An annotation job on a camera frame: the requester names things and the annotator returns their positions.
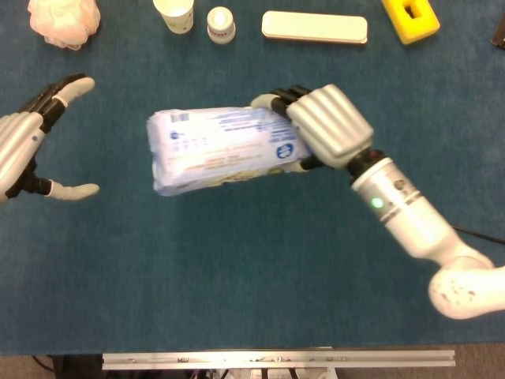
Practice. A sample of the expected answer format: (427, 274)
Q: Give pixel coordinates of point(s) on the white wet wipes pack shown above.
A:
(221, 146)

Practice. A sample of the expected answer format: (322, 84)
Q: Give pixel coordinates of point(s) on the small white capped bottle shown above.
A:
(221, 24)

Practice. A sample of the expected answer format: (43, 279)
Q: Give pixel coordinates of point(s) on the green table mat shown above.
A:
(197, 256)

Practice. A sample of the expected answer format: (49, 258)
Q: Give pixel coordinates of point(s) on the white paper cup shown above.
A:
(177, 16)

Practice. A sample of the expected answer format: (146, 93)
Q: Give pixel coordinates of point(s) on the yellow sponge block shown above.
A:
(412, 19)

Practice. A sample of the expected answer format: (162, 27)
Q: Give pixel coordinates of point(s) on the dark object at edge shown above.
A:
(499, 35)

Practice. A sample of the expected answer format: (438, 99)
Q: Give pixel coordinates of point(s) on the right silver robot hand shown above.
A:
(327, 122)

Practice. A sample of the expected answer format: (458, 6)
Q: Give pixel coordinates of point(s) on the long white rectangular case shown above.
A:
(314, 27)

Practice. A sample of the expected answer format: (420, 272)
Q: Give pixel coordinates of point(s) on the aluminium frame rail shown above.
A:
(276, 360)

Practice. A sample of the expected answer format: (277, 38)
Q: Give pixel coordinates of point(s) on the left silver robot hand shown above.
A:
(23, 134)

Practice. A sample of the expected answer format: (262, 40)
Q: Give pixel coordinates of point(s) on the pink mesh bath sponge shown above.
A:
(63, 17)

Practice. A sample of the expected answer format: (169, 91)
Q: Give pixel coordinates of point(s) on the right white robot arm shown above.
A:
(426, 237)

